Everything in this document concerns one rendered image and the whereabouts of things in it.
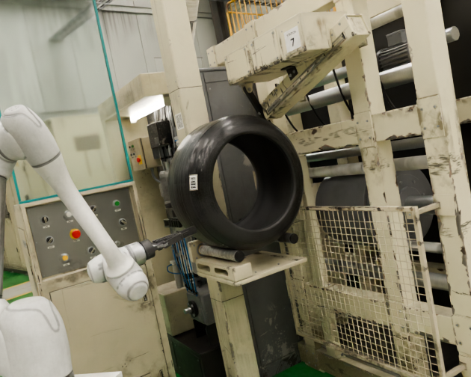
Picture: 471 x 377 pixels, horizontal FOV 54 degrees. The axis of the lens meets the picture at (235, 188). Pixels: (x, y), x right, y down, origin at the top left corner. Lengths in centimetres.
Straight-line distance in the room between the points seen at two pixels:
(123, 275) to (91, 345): 91
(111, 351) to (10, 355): 116
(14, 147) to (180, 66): 98
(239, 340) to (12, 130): 146
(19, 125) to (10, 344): 62
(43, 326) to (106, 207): 118
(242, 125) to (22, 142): 85
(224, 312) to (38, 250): 93
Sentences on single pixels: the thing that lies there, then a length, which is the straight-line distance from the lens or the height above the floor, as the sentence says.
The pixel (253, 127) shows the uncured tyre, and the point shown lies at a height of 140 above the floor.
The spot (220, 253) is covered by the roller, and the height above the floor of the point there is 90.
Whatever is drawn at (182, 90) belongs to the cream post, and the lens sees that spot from 224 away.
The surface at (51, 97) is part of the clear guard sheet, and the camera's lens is 243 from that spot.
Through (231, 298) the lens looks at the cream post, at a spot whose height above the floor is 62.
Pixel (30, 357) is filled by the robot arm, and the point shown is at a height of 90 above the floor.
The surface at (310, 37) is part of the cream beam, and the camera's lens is 189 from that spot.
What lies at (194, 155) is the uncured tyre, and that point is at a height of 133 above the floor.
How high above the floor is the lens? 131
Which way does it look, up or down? 4 degrees down
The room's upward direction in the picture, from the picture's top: 11 degrees counter-clockwise
